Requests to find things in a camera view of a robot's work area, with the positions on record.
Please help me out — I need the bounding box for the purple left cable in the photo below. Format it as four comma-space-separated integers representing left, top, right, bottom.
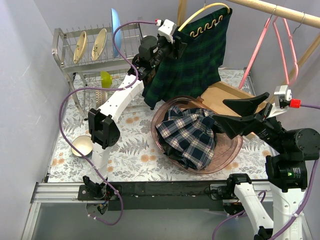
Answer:
59, 19, 161, 226

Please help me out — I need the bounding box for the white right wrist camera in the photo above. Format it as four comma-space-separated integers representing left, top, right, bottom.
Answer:
272, 85, 301, 117

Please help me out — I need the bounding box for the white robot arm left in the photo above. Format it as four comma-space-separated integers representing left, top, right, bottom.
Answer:
82, 35, 187, 200

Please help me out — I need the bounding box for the pink transparent tray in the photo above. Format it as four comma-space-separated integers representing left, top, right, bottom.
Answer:
151, 96, 243, 174

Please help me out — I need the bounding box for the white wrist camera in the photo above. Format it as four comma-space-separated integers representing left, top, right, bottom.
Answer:
155, 19, 177, 44
272, 85, 301, 117

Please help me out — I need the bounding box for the cream plate left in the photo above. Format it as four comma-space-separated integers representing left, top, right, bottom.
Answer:
73, 31, 88, 64

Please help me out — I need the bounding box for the cream plate right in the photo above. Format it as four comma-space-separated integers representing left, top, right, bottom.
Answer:
91, 28, 108, 61

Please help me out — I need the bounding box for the cream bowl dark rim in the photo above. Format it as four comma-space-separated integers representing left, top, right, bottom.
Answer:
72, 135, 93, 156

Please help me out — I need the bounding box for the blue plate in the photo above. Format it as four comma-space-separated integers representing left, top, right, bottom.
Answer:
111, 8, 122, 58

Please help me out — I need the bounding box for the navy cream plaid skirt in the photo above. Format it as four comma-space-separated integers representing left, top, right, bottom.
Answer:
155, 105, 223, 171

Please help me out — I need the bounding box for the floral table mat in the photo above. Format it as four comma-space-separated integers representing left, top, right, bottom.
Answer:
47, 68, 278, 183

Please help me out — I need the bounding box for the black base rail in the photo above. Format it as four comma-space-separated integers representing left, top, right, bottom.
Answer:
77, 180, 240, 211

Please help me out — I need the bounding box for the patterned cup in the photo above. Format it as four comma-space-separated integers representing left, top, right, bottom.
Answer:
95, 90, 108, 109

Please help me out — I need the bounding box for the green tartan skirt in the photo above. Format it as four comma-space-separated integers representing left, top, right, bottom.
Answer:
142, 7, 233, 108

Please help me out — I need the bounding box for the wooden clothes rack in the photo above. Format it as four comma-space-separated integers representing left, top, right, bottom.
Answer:
176, 0, 320, 140

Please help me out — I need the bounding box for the yellow-green bowl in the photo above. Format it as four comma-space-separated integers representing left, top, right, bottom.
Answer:
100, 71, 113, 90

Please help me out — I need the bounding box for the cream plate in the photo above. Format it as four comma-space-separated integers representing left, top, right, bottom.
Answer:
73, 31, 88, 64
91, 28, 108, 61

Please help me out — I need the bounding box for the yellow hanger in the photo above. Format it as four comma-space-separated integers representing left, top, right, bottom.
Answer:
177, 2, 231, 38

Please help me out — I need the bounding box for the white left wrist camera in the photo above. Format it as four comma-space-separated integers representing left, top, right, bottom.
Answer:
155, 19, 177, 44

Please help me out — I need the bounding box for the purple cable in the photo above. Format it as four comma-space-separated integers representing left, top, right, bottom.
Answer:
211, 101, 320, 240
59, 19, 161, 226

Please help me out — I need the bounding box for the pink wavy hanger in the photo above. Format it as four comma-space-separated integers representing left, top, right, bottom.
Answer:
238, 5, 277, 90

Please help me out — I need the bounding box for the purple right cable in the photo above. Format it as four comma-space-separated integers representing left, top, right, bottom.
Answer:
211, 101, 320, 240

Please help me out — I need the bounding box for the steel dish rack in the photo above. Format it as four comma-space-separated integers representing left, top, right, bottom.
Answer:
52, 24, 130, 120

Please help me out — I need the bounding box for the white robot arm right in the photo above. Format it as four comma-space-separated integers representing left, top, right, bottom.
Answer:
214, 93, 320, 240

